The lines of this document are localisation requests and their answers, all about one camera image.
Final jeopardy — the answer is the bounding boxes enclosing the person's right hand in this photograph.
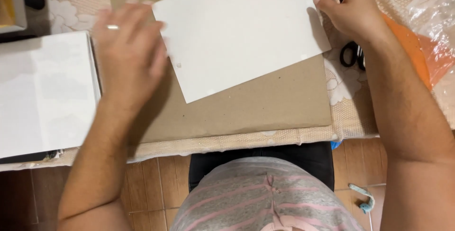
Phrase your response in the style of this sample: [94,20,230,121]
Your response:
[313,0,389,44]

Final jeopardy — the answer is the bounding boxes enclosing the person's left hand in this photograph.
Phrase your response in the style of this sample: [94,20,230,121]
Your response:
[92,0,169,108]

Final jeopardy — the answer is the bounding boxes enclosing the orange plastic sheet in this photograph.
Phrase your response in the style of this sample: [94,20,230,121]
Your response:
[381,13,455,91]

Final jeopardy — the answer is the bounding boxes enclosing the clear plastic bag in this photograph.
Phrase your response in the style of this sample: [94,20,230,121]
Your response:
[405,0,455,61]

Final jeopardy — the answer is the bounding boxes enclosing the white paper pad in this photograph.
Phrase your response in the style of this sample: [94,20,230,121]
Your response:
[0,31,102,159]

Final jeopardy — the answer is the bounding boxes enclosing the beige lace tablecloth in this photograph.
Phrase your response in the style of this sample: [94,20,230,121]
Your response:
[0,0,455,173]

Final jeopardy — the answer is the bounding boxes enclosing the white paper sheet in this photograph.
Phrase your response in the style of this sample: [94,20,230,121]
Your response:
[152,0,332,104]

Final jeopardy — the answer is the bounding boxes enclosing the grey-framed tray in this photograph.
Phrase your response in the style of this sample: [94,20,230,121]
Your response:
[0,0,28,34]

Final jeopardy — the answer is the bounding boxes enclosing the brown cardboard sheet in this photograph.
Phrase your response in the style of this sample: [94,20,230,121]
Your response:
[108,0,333,144]

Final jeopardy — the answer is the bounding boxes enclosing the black trousers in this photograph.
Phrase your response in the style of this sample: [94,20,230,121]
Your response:
[188,141,335,192]

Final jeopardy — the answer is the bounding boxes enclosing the light blue cloth strip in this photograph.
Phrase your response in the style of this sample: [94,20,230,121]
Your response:
[348,183,376,214]

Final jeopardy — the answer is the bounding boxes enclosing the grey pink striped shirt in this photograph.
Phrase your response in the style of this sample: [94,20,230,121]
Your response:
[170,157,367,231]

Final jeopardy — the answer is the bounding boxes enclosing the black-handled scissors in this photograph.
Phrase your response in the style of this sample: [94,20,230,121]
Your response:
[339,41,367,71]

